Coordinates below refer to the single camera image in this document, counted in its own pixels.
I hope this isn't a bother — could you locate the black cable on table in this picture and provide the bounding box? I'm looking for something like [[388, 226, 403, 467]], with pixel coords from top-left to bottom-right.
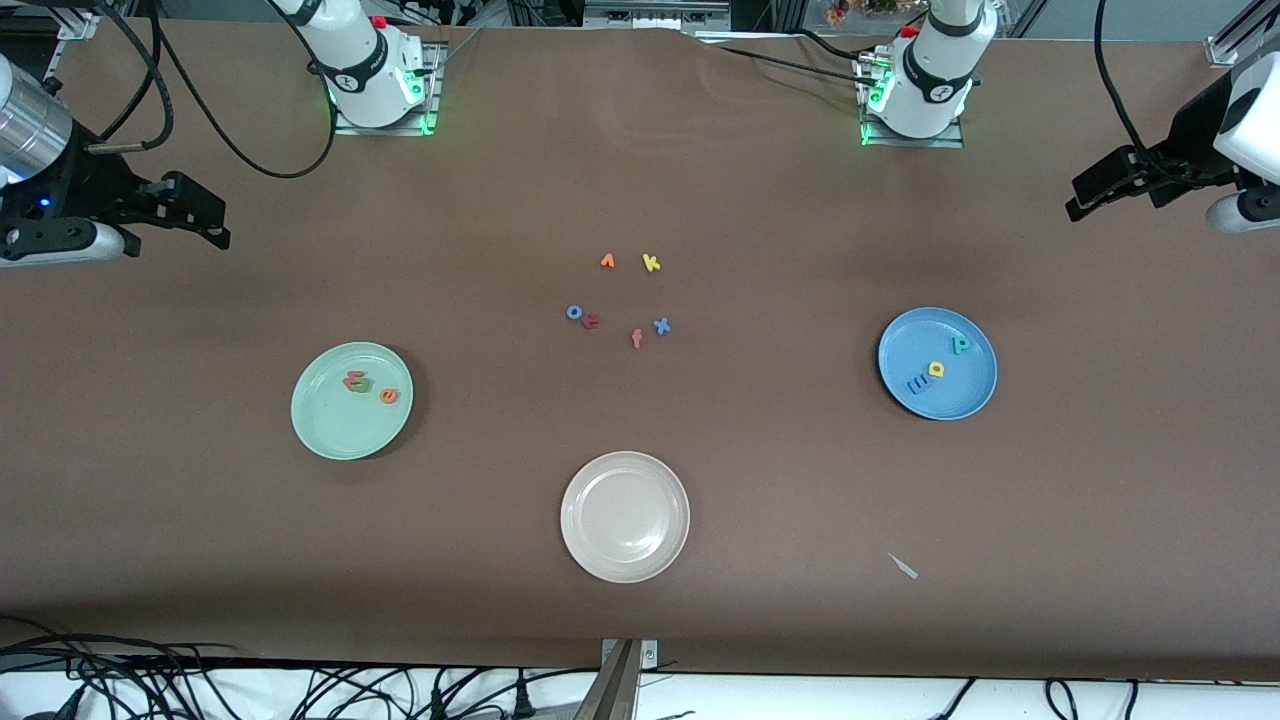
[[715, 43, 881, 91]]

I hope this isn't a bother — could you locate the brown table cover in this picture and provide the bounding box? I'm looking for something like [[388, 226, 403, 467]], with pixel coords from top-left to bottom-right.
[[0, 18, 1280, 681]]

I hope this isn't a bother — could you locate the light green plate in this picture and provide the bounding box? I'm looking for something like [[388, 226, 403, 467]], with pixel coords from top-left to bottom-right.
[[291, 342, 414, 461]]

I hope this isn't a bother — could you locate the silver metal bracket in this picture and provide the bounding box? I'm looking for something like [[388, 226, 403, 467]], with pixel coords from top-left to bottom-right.
[[600, 638, 659, 671]]

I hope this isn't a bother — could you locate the grey metal pole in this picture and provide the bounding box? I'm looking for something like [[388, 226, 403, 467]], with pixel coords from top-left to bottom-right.
[[575, 640, 641, 720]]

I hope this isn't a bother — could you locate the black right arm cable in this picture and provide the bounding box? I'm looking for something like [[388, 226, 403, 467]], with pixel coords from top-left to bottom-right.
[[90, 0, 338, 181]]

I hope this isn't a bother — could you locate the beige plate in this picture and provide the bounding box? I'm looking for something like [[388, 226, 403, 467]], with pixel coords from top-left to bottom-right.
[[560, 451, 691, 584]]

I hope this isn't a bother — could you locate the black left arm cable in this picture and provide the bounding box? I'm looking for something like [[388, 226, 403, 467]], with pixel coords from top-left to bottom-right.
[[1094, 0, 1176, 181]]

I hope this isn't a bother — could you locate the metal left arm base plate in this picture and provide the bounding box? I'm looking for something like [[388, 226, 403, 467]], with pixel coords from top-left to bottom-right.
[[855, 50, 966, 149]]

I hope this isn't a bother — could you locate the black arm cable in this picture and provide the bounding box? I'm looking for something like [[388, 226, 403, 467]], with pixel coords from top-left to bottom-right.
[[90, 0, 338, 181], [1094, 0, 1176, 181]]

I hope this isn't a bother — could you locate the aluminium corner rail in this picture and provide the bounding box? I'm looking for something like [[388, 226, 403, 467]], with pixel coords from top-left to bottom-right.
[[1205, 0, 1280, 69], [40, 5, 101, 61]]

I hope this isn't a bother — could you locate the grey metal frame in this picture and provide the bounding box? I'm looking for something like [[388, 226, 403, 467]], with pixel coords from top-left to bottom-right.
[[585, 0, 731, 33]]

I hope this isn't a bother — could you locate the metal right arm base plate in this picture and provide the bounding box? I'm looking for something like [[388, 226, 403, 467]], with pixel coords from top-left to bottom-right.
[[333, 40, 442, 137]]

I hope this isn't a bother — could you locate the blue plate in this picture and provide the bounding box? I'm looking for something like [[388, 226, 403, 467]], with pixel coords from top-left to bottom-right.
[[878, 307, 998, 421]]

